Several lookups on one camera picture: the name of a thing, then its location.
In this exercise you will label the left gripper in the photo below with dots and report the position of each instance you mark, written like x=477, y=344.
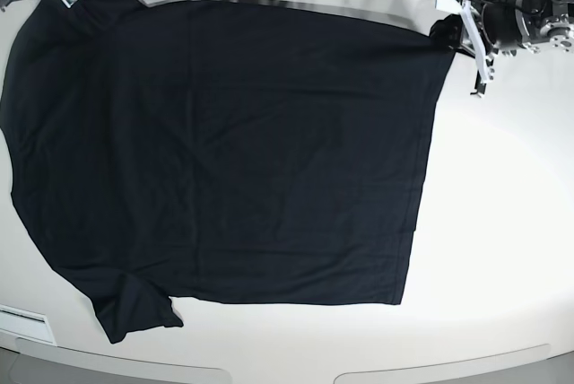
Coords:
x=496, y=30

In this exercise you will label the black T-shirt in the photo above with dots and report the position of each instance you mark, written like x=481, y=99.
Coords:
x=230, y=152

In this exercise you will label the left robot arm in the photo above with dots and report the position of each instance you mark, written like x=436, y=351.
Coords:
x=545, y=24

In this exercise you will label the white label sticker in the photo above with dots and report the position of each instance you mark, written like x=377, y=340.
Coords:
x=26, y=325

